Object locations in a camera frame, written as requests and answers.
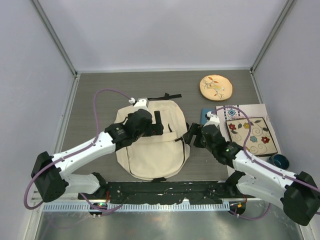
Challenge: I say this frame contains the cream canvas backpack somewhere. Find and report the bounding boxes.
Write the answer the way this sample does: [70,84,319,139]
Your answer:
[116,93,190,181]

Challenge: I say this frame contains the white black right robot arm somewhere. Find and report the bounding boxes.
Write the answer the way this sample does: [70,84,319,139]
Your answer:
[183,123,320,226]

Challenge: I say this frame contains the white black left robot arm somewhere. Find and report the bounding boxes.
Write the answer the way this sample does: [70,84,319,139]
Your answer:
[31,109,164,203]

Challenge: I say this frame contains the small blue wallet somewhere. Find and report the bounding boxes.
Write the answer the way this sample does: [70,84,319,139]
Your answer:
[200,108,213,125]

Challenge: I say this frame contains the patterned white placemat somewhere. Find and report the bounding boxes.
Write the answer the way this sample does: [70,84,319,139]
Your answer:
[216,104,280,161]

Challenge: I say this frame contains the round bird pattern plate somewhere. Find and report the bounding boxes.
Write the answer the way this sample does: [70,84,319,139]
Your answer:
[199,74,233,101]

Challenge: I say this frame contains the square flower pattern plate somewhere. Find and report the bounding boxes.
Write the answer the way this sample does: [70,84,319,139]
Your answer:
[226,117,278,157]

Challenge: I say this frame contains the blue ceramic mug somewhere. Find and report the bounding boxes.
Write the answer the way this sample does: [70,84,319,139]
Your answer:
[268,153,290,170]

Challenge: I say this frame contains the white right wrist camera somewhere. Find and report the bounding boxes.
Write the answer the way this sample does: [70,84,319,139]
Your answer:
[204,111,220,127]

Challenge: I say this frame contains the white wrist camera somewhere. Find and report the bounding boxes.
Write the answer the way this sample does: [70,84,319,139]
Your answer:
[204,111,220,127]
[128,97,149,111]

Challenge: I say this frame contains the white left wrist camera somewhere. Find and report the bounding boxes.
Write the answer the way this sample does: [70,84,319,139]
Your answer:
[128,97,149,111]

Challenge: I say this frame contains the black mounting base plate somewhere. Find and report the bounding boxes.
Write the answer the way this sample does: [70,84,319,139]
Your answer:
[85,181,245,205]

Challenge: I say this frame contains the white slotted cable duct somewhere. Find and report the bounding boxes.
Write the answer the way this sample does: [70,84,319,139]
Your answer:
[42,200,230,212]

